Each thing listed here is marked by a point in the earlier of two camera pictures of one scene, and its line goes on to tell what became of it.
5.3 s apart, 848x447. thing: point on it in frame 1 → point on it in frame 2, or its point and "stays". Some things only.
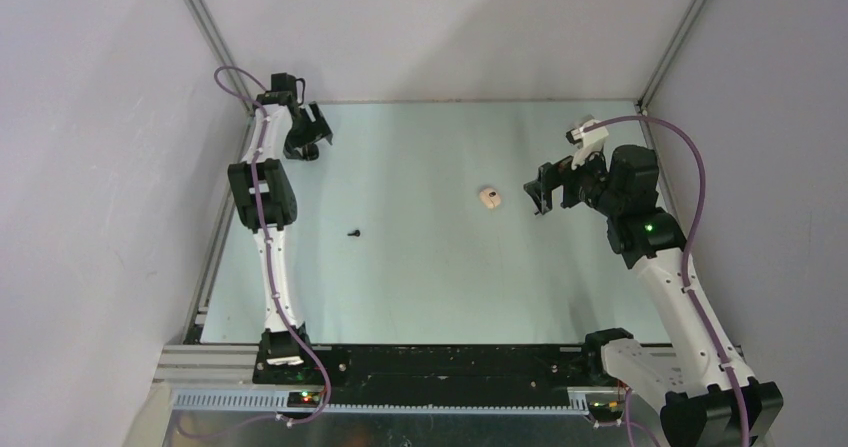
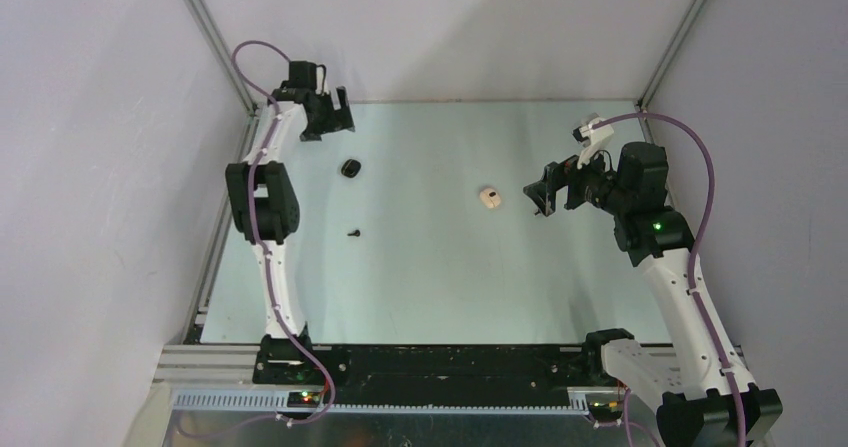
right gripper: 541,188 stays
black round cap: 310,152 → 350,168
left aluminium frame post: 194,3 stays
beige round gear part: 490,197 stays
